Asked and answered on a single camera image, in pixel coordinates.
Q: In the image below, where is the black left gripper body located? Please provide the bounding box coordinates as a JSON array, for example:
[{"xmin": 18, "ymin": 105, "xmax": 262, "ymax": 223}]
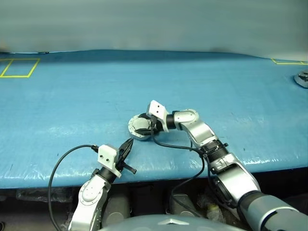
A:
[{"xmin": 116, "ymin": 147, "xmax": 128, "ymax": 173}]

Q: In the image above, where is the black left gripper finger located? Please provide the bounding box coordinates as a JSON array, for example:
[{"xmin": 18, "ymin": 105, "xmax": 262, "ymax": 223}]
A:
[
  {"xmin": 121, "ymin": 164, "xmax": 137, "ymax": 174},
  {"xmin": 119, "ymin": 139, "xmax": 134, "ymax": 160}
]

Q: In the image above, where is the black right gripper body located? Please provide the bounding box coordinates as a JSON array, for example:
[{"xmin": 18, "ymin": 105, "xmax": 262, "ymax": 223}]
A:
[{"xmin": 148, "ymin": 117, "xmax": 164, "ymax": 135}]

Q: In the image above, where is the round grey metal part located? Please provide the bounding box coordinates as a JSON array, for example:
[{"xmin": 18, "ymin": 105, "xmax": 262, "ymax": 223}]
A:
[{"xmin": 127, "ymin": 114, "xmax": 157, "ymax": 141}]

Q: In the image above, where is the silver part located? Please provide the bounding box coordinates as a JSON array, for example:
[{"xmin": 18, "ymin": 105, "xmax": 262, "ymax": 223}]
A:
[{"xmin": 129, "ymin": 115, "xmax": 152, "ymax": 132}]

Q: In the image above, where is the silver object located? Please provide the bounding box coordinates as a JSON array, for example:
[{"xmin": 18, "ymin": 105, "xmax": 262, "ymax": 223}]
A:
[{"xmin": 293, "ymin": 69, "xmax": 308, "ymax": 90}]

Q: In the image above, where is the dark rounded shape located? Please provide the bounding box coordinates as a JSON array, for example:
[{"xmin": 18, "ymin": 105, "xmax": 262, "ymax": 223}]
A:
[
  {"xmin": 103, "ymin": 189, "xmax": 132, "ymax": 228},
  {"xmin": 168, "ymin": 192, "xmax": 197, "ymax": 218}
]

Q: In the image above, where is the blue table cover sheet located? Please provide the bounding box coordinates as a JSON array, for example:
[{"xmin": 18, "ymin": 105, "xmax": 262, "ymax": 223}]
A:
[{"xmin": 0, "ymin": 49, "xmax": 308, "ymax": 190}]

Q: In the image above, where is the grey robot torso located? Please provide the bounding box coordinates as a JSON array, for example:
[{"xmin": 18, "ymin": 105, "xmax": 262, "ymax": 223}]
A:
[{"xmin": 96, "ymin": 214, "xmax": 244, "ymax": 231}]

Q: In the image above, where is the crumpled plastic wrap yellow bit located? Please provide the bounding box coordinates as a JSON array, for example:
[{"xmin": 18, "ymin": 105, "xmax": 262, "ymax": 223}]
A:
[{"xmin": 196, "ymin": 191, "xmax": 228, "ymax": 223}]

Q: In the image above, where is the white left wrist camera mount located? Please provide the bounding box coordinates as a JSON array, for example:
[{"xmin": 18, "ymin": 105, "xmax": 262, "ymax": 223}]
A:
[{"xmin": 98, "ymin": 144, "xmax": 122, "ymax": 179}]

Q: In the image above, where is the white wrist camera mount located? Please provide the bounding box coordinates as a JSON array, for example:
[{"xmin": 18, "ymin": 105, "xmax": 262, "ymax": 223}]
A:
[
  {"xmin": 98, "ymin": 144, "xmax": 122, "ymax": 179},
  {"xmin": 146, "ymin": 100, "xmax": 169, "ymax": 133}
]

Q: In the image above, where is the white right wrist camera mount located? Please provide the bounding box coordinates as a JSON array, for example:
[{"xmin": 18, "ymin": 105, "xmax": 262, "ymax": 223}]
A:
[{"xmin": 146, "ymin": 100, "xmax": 169, "ymax": 133}]

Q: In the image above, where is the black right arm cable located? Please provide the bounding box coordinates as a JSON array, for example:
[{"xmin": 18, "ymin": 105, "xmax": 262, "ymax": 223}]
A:
[{"xmin": 150, "ymin": 115, "xmax": 210, "ymax": 215}]

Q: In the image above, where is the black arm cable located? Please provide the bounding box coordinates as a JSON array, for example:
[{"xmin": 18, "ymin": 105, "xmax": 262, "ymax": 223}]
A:
[
  {"xmin": 48, "ymin": 144, "xmax": 100, "ymax": 231},
  {"xmin": 150, "ymin": 115, "xmax": 210, "ymax": 215}
]

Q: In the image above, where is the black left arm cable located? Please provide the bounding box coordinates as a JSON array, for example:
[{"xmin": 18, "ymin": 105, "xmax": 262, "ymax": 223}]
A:
[{"xmin": 48, "ymin": 144, "xmax": 100, "ymax": 231}]

